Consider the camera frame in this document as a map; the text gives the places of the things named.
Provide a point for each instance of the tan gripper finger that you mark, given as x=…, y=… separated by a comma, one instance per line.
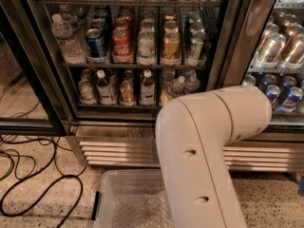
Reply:
x=165, y=98

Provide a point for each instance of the clear water bottle front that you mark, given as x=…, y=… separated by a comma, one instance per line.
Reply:
x=176, y=87

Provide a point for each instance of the clear water bottle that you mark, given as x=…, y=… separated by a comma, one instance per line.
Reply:
x=176, y=87
x=192, y=84

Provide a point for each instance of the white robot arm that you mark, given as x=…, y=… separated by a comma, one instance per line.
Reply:
x=191, y=132

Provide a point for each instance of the dark tea bottle white cap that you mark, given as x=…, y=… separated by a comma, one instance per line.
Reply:
x=147, y=93

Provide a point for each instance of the clear water bottle right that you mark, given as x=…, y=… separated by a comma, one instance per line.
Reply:
x=192, y=84

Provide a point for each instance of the brown tea bottle white cap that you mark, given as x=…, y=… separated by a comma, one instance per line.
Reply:
x=105, y=89

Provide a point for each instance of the stainless steel fridge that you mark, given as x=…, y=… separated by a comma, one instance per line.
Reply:
x=125, y=135

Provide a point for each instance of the white green can right fridge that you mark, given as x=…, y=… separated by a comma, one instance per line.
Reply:
x=249, y=80

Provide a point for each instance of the large water bottle middle shelf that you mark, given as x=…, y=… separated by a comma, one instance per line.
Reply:
x=68, y=41

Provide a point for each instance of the blue pepsi can right fridge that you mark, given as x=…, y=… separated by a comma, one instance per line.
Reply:
x=272, y=92

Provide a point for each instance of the gold can right fridge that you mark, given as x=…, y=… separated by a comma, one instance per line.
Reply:
x=267, y=55

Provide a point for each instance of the open glass fridge door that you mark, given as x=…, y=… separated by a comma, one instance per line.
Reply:
x=29, y=102

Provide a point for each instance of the amber glass jar drink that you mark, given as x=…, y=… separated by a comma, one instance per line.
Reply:
x=127, y=95

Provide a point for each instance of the white green soda can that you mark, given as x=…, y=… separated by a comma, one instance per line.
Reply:
x=146, y=54

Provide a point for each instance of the orange gold soda can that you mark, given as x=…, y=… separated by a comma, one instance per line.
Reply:
x=170, y=54

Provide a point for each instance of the red coca cola can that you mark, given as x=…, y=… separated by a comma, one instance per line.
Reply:
x=122, y=50

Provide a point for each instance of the green silver soda can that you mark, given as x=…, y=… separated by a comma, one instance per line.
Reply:
x=196, y=48

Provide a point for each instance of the glass jar drink left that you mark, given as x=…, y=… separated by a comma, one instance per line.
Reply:
x=87, y=93

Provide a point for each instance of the blue pepsi can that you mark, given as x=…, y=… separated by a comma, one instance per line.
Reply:
x=96, y=44

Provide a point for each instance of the clear plastic storage bin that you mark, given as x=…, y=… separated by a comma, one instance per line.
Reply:
x=104, y=207

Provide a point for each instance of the bubble wrap sheet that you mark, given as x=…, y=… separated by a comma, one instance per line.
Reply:
x=141, y=206

